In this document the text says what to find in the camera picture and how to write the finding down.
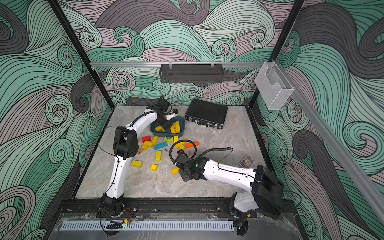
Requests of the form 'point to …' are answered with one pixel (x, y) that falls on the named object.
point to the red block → (147, 138)
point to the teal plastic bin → (167, 133)
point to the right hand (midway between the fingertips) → (185, 172)
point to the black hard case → (206, 113)
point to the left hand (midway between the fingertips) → (166, 120)
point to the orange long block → (190, 145)
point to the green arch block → (171, 140)
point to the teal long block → (160, 145)
